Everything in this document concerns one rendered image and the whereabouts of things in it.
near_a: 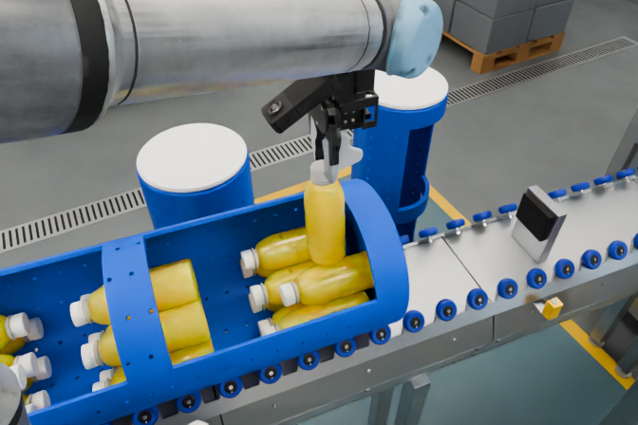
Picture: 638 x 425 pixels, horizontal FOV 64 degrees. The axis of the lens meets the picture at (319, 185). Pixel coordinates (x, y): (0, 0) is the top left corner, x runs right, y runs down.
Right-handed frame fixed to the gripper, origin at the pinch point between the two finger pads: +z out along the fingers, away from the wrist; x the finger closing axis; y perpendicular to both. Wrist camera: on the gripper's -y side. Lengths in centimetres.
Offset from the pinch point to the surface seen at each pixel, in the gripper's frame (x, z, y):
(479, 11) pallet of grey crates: 220, 90, 200
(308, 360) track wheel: -11.1, 35.8, -7.2
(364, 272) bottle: -7.6, 19.4, 4.9
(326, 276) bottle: -6.5, 18.6, -1.8
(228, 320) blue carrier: 3.3, 36.3, -19.0
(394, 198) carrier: 50, 64, 45
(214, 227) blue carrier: 12.6, 19.0, -17.5
